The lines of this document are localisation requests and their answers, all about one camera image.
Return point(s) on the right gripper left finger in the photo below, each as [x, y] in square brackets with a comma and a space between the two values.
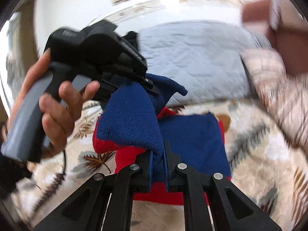
[103, 202]

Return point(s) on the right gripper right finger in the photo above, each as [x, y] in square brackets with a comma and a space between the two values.
[212, 202]

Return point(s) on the red and blue knit sweater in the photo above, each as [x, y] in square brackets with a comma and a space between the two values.
[135, 121]

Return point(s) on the person's left hand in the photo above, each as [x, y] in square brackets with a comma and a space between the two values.
[58, 121]

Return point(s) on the cream leaf-print fleece blanket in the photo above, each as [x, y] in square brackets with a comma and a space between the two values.
[263, 166]

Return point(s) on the grey quilted bedspread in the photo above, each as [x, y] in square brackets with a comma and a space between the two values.
[202, 56]

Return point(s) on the pink patterned pillow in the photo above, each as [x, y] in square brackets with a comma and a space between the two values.
[283, 96]

